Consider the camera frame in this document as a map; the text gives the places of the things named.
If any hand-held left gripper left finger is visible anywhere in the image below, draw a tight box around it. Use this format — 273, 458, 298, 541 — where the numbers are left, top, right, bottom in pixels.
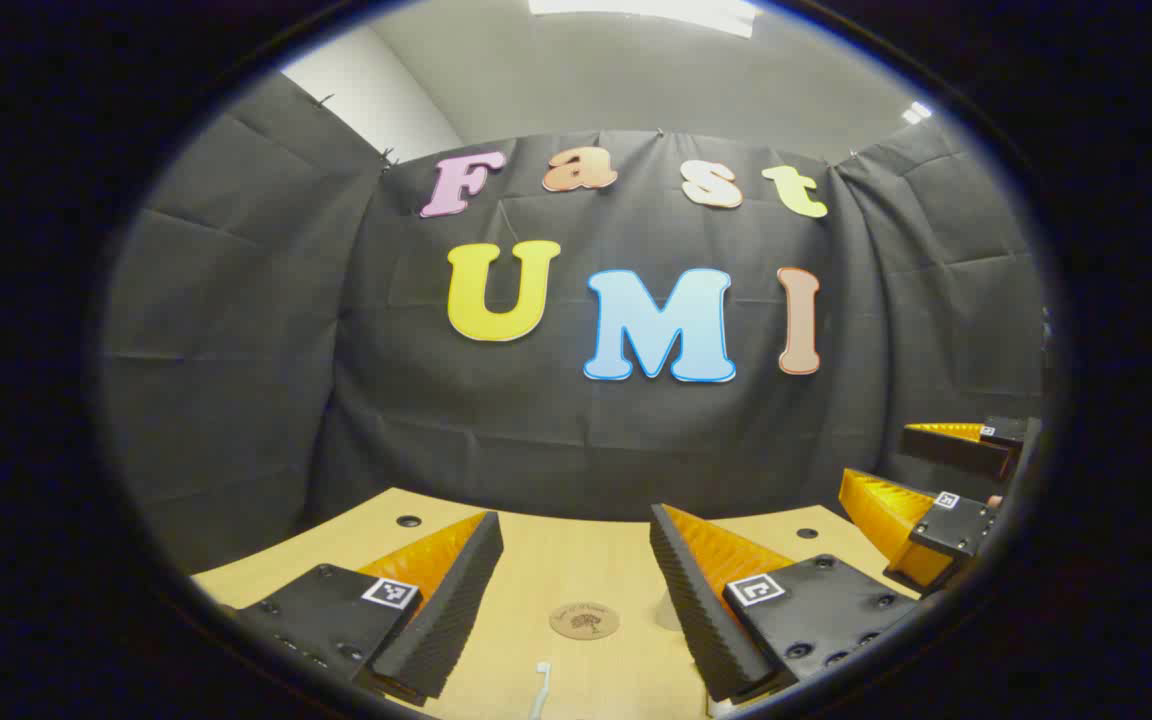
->
221, 510, 505, 709

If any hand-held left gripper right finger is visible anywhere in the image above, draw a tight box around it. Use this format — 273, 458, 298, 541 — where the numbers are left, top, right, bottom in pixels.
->
648, 503, 922, 704

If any round brown cork coaster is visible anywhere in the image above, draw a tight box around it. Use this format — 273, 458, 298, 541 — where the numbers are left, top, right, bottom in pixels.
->
549, 602, 621, 641

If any wooden desktop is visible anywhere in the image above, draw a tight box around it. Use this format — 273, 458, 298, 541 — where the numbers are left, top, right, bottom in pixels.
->
191, 487, 922, 720

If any black backdrop cloth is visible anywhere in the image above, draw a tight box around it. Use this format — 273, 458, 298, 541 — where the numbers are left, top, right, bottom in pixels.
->
96, 70, 1047, 576

